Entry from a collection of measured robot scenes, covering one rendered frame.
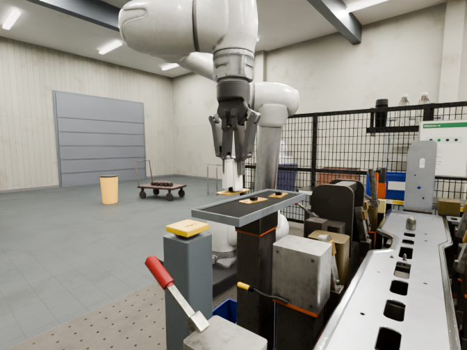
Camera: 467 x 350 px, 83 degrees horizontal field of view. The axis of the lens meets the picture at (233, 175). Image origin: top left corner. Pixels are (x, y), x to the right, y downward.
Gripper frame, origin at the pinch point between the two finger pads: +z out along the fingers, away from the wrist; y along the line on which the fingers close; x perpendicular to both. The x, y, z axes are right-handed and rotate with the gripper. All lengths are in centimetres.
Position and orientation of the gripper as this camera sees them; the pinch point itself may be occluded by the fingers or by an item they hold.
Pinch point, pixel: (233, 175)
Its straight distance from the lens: 60.1
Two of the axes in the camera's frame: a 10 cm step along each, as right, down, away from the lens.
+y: 8.0, 0.7, -6.0
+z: 0.0, 9.9, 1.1
